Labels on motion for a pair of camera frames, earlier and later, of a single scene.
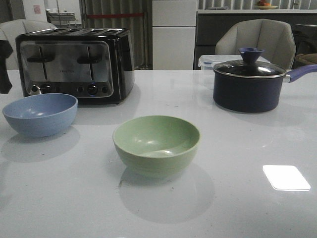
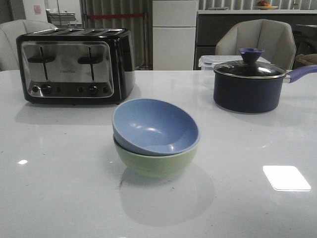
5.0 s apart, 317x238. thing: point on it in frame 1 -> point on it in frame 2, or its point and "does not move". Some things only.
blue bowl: x=41 y=115 -> x=153 y=127
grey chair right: x=275 y=38 does not move
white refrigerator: x=174 y=34 does not move
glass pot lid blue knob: x=249 y=68 does not move
